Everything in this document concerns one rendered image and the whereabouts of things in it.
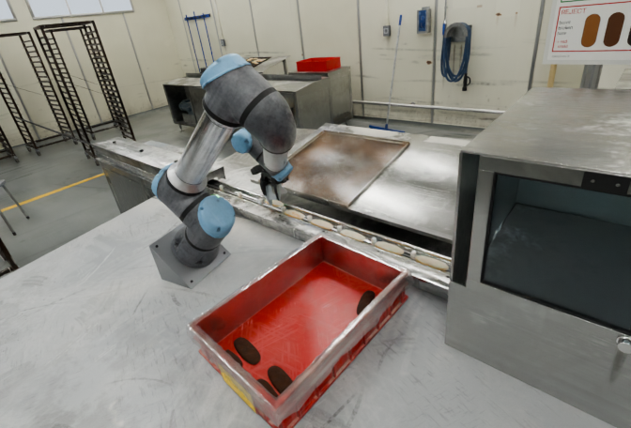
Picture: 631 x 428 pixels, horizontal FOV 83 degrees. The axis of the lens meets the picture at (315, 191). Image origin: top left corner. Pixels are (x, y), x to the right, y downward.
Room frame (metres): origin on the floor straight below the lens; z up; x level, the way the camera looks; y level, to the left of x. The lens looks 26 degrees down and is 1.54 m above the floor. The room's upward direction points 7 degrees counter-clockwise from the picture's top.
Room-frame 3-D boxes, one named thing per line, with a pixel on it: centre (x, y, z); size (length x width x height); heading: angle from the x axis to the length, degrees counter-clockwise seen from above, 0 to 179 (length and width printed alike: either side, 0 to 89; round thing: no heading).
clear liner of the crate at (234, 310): (0.67, 0.06, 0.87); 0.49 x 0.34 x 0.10; 134
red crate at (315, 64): (5.08, -0.25, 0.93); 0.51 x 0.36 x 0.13; 51
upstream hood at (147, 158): (2.02, 0.95, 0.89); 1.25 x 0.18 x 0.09; 47
